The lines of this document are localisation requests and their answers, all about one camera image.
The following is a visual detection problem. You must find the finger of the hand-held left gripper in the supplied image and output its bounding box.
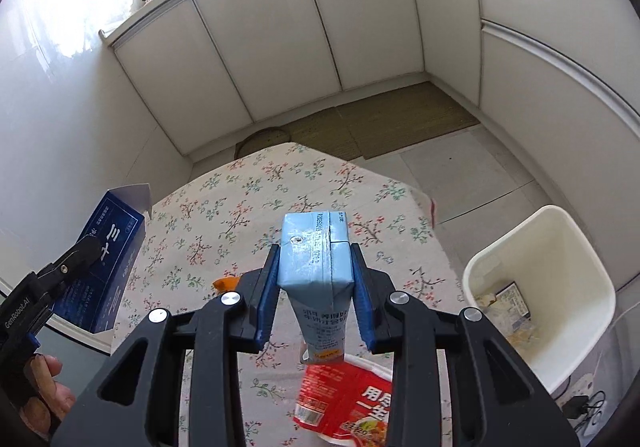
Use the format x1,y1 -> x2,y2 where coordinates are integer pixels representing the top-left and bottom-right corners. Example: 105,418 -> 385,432
27,238 -> 103,300

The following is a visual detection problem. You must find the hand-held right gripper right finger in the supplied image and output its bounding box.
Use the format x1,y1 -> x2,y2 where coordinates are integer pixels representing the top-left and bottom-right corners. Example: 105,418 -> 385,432
350,243 -> 583,447

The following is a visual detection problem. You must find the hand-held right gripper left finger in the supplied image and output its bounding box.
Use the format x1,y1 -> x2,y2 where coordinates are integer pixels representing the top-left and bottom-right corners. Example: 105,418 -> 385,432
50,243 -> 281,447

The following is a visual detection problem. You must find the dark blue cardboard box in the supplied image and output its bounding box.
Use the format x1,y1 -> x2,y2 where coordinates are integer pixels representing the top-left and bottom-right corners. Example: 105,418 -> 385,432
52,183 -> 152,333

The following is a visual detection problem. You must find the light blue drink carton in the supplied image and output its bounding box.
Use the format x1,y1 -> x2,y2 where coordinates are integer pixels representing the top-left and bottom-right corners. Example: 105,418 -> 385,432
277,211 -> 353,364

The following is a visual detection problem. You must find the white plastic bin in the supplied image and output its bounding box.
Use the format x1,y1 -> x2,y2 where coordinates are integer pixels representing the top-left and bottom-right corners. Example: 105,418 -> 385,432
461,204 -> 617,395

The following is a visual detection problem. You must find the person's left hand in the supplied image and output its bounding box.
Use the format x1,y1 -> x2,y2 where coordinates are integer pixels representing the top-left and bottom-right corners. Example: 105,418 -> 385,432
20,354 -> 78,443

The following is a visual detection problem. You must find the red noodle wrapper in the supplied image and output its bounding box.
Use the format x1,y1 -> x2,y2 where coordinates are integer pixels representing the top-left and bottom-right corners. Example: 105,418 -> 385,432
294,353 -> 396,445

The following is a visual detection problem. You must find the floral tablecloth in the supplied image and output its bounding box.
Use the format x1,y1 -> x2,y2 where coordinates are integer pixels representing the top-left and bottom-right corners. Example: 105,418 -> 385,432
107,141 -> 463,447

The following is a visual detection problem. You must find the round woven mat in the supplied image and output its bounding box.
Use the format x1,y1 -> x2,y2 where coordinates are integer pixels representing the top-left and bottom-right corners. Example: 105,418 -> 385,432
235,127 -> 293,159

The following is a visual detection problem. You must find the small brown floor mat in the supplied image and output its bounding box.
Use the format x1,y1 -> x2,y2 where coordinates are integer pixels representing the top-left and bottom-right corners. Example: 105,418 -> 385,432
285,107 -> 362,160

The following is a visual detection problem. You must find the large brown floor mat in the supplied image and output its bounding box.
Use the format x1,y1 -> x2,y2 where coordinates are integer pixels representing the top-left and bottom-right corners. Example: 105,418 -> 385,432
337,81 -> 481,160

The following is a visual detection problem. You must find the white power strip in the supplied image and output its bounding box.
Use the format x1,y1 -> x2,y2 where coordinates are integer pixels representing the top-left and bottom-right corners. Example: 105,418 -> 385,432
555,372 -> 608,433

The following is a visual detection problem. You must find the white door cabinet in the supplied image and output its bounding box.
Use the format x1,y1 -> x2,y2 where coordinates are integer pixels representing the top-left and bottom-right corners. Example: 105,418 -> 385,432
111,0 -> 427,155

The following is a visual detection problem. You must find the white drawer cabinet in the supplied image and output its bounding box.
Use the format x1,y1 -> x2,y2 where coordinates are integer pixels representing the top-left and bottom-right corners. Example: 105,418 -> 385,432
402,0 -> 640,288

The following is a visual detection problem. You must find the black cable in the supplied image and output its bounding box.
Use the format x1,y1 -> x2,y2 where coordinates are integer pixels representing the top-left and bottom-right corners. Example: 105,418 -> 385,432
582,392 -> 608,423

